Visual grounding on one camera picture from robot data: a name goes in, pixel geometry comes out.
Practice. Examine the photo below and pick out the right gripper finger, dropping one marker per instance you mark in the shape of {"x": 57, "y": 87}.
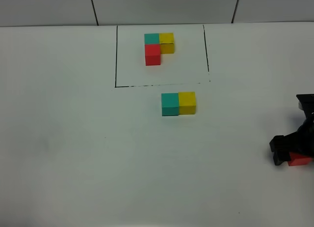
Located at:
{"x": 280, "y": 158}

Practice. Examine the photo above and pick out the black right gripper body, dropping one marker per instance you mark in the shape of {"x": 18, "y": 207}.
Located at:
{"x": 300, "y": 142}

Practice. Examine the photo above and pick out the template yellow cube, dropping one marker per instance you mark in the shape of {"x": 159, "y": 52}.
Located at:
{"x": 167, "y": 43}

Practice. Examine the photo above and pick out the template red cube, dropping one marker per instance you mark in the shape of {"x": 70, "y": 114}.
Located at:
{"x": 152, "y": 54}

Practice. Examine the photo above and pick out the template teal cube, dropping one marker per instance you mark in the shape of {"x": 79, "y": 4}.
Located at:
{"x": 151, "y": 38}

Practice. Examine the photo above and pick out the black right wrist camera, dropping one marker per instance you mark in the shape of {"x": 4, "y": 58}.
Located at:
{"x": 306, "y": 103}

